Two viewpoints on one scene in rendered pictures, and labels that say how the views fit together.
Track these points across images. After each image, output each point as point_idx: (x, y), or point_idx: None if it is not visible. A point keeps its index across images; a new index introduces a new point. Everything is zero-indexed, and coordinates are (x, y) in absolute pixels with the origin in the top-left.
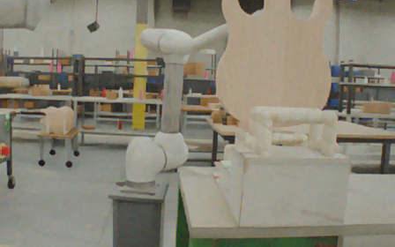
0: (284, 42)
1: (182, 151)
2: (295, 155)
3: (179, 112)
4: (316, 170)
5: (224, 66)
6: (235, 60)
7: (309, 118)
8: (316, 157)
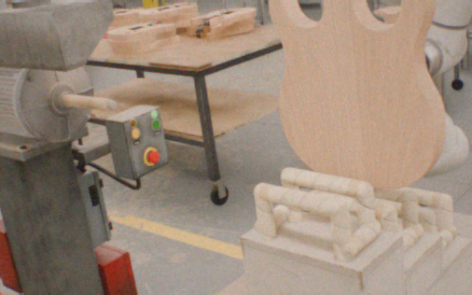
0: (353, 66)
1: (447, 148)
2: (303, 246)
3: (436, 84)
4: (317, 273)
5: (283, 99)
6: (295, 91)
7: (302, 206)
8: (318, 257)
